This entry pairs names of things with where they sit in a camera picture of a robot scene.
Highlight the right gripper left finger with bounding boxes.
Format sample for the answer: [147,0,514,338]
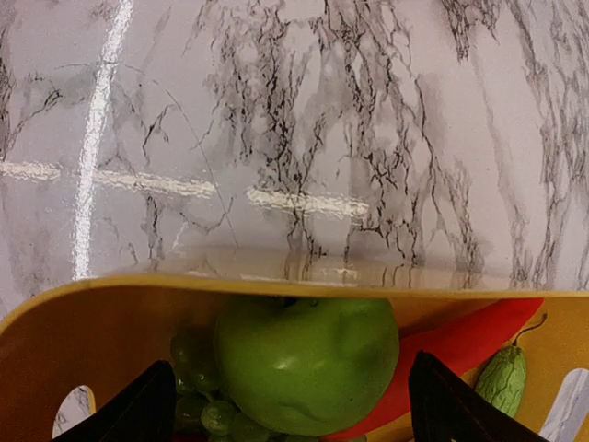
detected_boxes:
[56,360,176,442]

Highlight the green toy grapes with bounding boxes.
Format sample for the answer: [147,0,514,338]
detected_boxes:
[169,327,318,441]

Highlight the green toy pepper front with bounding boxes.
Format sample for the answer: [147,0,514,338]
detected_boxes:
[214,297,399,436]

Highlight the yellow plastic basket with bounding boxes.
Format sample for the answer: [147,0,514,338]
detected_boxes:
[1,273,588,441]

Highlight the orange toy carrot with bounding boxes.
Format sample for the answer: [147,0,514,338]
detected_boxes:
[320,298,544,441]

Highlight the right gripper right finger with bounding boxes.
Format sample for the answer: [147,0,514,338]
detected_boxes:
[409,351,543,442]

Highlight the green toy bitter gourd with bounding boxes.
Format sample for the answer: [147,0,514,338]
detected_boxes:
[474,313,548,418]

